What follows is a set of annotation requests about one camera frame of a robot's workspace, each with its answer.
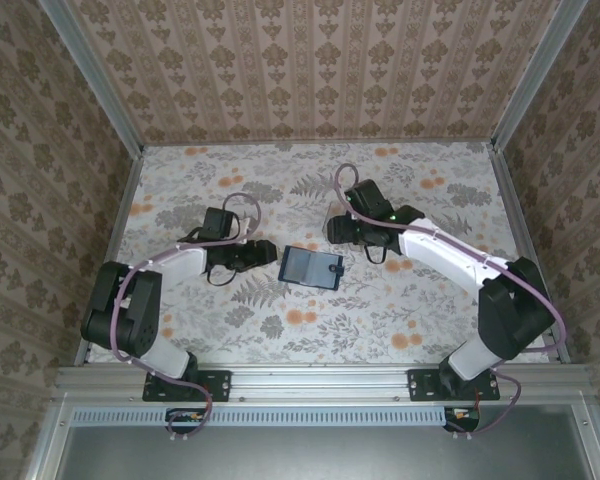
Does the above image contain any dark blue card holder wallet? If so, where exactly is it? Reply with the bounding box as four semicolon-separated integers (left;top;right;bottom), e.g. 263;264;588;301
277;244;345;291

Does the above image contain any floral patterned table cover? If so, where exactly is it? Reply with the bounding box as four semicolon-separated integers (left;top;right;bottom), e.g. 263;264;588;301
82;141;556;366

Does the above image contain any black connector board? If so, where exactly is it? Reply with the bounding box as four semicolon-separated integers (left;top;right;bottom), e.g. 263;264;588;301
443;407;482;432
165;407;207;434

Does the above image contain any grey metal panel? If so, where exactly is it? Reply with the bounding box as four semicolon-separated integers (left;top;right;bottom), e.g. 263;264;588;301
54;424;596;480

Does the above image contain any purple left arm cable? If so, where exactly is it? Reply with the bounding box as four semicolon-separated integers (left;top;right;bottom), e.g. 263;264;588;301
108;192;261;444

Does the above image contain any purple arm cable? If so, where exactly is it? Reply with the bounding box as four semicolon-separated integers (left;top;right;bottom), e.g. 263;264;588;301
108;192;261;444
334;162;567;441

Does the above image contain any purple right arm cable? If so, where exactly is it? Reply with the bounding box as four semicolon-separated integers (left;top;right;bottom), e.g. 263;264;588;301
334;162;567;441

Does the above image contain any aluminium table side rail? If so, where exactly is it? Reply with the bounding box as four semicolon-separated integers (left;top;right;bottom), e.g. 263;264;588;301
77;147;149;366
492;144;569;365

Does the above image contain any aluminium mounting rail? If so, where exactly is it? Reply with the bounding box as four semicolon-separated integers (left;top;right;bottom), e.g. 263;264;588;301
54;363;592;404

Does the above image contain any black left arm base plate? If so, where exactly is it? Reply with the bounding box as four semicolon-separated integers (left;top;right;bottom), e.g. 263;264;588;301
142;368;232;402

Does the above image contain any white slotted cable duct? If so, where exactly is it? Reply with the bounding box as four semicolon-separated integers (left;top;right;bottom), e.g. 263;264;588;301
72;407;454;427

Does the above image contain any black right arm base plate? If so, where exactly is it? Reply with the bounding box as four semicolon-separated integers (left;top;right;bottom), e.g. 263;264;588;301
407;368;501;402

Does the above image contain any aluminium frame post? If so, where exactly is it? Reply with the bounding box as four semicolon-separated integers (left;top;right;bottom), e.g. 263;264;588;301
42;0;146;157
492;0;589;151

